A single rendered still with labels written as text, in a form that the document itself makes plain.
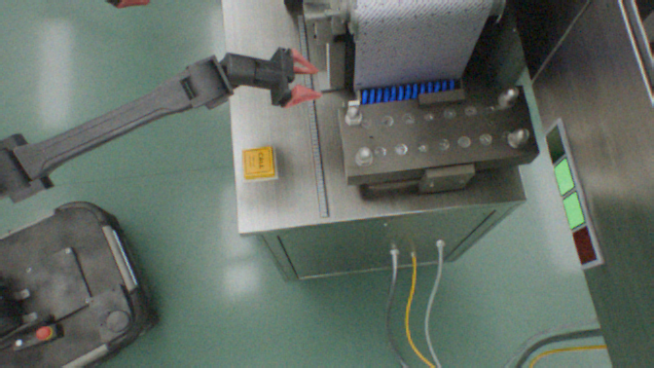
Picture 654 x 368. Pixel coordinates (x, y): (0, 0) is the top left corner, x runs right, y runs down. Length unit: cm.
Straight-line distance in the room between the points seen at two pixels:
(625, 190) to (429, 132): 43
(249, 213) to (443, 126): 47
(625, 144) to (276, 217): 71
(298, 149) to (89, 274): 102
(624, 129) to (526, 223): 143
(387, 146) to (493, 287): 115
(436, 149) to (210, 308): 126
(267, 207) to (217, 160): 107
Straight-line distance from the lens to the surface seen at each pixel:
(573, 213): 100
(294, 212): 122
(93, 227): 207
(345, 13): 100
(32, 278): 209
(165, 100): 103
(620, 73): 86
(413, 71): 116
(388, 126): 115
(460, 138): 116
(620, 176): 88
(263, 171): 123
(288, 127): 129
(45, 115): 261
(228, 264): 215
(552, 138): 104
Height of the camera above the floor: 207
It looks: 71 degrees down
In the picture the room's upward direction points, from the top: 3 degrees counter-clockwise
